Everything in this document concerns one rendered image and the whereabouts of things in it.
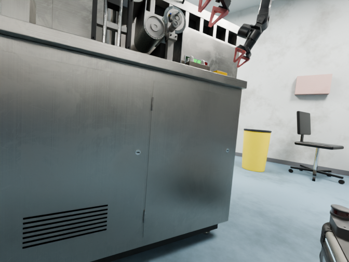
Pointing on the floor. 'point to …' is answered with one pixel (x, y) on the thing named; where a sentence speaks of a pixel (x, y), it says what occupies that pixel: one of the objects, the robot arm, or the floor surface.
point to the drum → (255, 149)
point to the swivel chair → (301, 127)
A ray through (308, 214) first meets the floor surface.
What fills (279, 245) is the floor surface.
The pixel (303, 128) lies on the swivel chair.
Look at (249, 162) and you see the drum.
